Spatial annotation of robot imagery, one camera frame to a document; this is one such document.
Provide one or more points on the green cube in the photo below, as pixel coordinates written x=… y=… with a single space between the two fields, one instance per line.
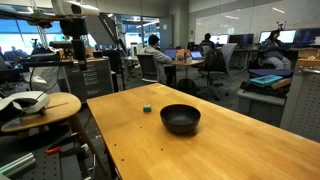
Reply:
x=147 y=108

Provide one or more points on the teal tray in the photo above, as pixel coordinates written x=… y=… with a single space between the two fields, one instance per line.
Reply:
x=266 y=80

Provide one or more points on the seated person grey hoodie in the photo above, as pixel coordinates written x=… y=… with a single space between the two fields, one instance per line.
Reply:
x=162 y=61

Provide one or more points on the seated person dark jacket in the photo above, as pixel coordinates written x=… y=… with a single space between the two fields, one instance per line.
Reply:
x=273 y=49

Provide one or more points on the grey storage bin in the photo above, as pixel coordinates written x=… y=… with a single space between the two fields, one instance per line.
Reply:
x=265 y=108

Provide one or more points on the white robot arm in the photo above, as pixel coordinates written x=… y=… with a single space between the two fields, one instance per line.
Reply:
x=71 y=14

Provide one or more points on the round wooden stool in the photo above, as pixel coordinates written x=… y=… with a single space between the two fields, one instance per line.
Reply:
x=63 y=107

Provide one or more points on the computer monitor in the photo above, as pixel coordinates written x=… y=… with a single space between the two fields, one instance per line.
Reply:
x=286 y=36

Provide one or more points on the grey drawer cabinet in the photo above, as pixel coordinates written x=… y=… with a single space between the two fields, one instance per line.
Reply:
x=94 y=82

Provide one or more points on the black bowl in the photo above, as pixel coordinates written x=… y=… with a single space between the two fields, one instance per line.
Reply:
x=180 y=118

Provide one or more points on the grey office chair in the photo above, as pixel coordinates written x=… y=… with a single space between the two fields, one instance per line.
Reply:
x=216 y=70

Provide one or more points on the wooden block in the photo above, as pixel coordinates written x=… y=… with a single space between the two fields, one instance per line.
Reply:
x=281 y=83

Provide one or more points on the white headset device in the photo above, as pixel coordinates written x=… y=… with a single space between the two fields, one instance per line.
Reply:
x=28 y=102

